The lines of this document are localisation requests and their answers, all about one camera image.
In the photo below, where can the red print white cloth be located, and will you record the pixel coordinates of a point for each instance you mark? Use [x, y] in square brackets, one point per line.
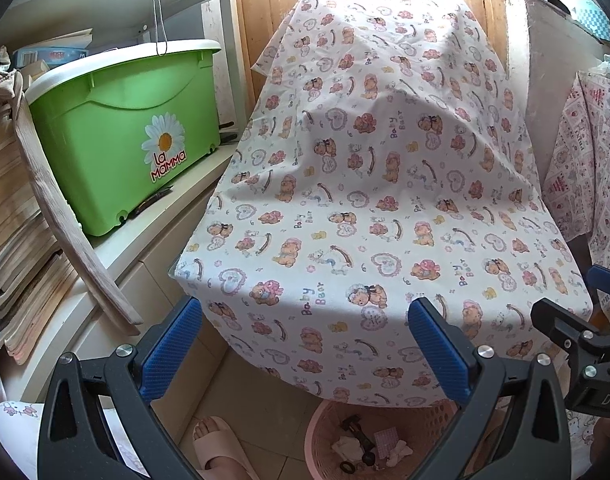
[585, 160]

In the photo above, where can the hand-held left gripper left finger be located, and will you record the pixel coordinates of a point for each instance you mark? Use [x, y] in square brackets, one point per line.
[170, 347]

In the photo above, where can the bear print tablecloth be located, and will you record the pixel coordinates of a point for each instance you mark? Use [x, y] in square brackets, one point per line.
[385, 160]

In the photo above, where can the person's left foot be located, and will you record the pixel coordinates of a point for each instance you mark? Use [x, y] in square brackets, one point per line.
[212, 432]

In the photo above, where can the stack of old books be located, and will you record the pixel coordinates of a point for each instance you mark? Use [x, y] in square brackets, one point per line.
[15, 200]

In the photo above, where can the wooden plank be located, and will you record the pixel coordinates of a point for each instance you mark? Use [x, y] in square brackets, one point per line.
[60, 210]

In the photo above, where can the pink plastic basket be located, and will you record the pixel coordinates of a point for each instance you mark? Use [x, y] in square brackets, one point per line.
[435, 425]

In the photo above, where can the blue cardboard box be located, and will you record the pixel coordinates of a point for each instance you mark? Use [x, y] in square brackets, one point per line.
[50, 55]

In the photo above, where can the blue checked item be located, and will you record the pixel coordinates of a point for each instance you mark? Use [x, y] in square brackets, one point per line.
[597, 20]

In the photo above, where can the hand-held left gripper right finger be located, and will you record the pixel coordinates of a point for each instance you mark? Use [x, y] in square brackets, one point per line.
[437, 355]

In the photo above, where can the white tissue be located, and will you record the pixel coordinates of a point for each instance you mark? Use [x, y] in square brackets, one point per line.
[347, 447]

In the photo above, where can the pink slipper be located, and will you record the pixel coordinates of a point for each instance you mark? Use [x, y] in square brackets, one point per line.
[230, 460]

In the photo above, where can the beige cloth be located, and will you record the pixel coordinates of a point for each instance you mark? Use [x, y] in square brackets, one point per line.
[2, 80]

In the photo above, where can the cat print white clothing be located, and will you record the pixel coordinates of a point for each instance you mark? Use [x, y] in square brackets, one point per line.
[15, 420]

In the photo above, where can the pink checked tissue packet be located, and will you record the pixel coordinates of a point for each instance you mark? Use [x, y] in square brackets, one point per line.
[385, 442]

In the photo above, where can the small white tissue ball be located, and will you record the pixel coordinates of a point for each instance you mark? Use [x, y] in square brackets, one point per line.
[401, 450]

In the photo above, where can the green plastic storage box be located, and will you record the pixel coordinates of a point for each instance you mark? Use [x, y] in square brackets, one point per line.
[115, 110]

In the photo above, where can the black rectangular case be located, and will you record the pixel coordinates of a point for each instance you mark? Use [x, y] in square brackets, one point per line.
[367, 450]

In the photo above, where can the white cabinet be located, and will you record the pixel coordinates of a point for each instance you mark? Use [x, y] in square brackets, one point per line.
[550, 60]

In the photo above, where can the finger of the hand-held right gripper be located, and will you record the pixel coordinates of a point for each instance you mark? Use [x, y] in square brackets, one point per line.
[560, 322]
[607, 285]

